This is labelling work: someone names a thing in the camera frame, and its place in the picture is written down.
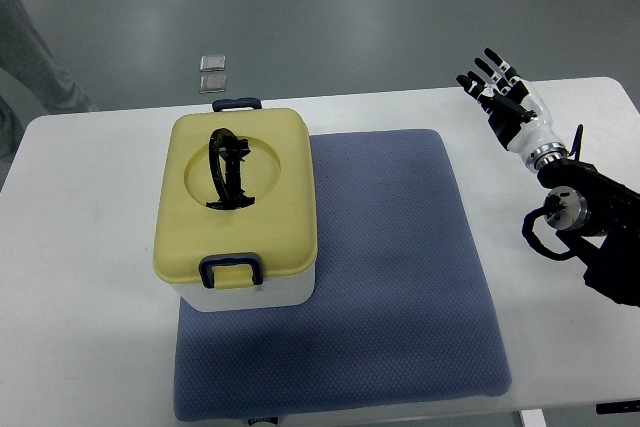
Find upper metal floor plate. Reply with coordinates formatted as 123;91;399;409
199;54;226;72

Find lower metal floor plate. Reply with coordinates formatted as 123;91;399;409
199;74;227;94

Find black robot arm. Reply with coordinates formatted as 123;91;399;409
456;48;639;307

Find metal floor plate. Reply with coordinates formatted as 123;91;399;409
199;74;227;94
199;54;226;72

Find black table control panel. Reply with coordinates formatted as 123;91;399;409
595;400;640;415

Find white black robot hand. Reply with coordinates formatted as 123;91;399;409
456;48;568;167

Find bystander grey trousers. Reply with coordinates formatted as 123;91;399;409
0;0;99;158

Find yellow box lid black handle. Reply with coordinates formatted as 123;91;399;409
153;108;318;289

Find white storage box base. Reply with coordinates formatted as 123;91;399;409
172;263;315;312

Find blue grey cushion mat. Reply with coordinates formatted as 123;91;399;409
174;129;511;421

